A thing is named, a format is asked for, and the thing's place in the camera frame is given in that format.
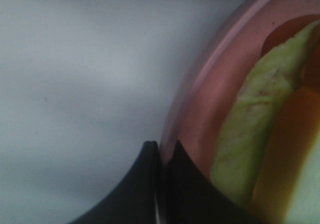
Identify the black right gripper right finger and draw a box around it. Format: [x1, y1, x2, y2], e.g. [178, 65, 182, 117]
[159, 141, 253, 223]

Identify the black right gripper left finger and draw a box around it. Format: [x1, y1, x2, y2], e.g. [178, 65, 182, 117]
[72, 141, 159, 223]

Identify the pink round plate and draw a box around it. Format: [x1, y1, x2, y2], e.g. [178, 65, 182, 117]
[159, 0, 320, 182]

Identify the white bread sandwich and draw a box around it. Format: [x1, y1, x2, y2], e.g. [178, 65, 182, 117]
[210, 16, 320, 223]

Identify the white microwave oven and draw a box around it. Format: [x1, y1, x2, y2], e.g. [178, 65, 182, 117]
[0, 0, 245, 223]

